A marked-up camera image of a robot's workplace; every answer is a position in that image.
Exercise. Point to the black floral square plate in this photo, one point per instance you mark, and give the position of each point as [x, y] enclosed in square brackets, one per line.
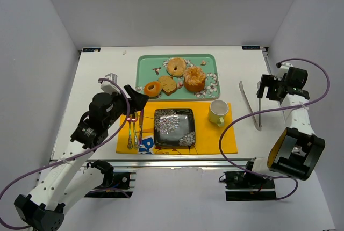
[174, 127]

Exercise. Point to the pale yellow mug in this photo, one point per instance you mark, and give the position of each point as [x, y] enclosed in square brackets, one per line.
[217, 111]

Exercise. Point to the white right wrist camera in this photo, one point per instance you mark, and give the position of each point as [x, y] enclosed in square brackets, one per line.
[282, 69]

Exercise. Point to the blue corner sticker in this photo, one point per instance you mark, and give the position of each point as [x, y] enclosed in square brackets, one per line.
[91, 50]
[245, 47]

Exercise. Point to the orange donut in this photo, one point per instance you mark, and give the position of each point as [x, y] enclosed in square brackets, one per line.
[153, 89]

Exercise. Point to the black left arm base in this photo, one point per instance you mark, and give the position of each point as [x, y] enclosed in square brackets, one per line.
[115, 184]

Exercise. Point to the sugar-topped bundt cake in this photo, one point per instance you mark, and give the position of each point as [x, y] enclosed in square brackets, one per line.
[194, 79]

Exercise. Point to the iridescent fork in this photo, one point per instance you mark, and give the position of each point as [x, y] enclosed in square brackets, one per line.
[130, 143]

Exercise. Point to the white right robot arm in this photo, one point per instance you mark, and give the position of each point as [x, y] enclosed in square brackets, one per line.
[298, 149]

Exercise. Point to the iridescent spoon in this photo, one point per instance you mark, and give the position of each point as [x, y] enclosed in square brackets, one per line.
[136, 140]

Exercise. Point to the aluminium table frame rail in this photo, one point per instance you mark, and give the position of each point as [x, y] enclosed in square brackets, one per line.
[167, 161]

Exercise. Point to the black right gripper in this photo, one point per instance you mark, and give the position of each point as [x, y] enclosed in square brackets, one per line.
[267, 87]

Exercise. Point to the yellow placemat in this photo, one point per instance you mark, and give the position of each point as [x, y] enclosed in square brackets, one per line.
[207, 133]

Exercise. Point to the brown bread slice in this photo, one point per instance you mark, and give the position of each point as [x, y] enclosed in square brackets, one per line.
[169, 85]

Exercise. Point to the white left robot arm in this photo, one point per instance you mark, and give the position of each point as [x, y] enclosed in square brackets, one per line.
[45, 207]

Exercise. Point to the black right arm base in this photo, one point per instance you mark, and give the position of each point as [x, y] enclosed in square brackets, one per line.
[241, 186]

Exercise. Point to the pale glazed bagel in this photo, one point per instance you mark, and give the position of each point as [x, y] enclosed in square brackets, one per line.
[176, 66]

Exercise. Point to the blue left corner sticker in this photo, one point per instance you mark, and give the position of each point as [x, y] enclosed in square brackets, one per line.
[91, 50]

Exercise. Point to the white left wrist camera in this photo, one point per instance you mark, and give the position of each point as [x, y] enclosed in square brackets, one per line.
[108, 87]

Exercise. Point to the iridescent knife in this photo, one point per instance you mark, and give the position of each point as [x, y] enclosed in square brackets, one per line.
[141, 119]

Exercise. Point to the green floral tray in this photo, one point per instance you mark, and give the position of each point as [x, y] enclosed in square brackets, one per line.
[152, 67]

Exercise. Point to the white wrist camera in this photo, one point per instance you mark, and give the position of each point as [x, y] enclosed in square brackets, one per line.
[108, 87]
[282, 69]

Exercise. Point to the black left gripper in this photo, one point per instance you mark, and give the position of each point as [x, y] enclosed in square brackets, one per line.
[127, 102]

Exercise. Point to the blue right corner sticker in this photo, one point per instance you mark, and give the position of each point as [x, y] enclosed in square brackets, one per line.
[245, 47]

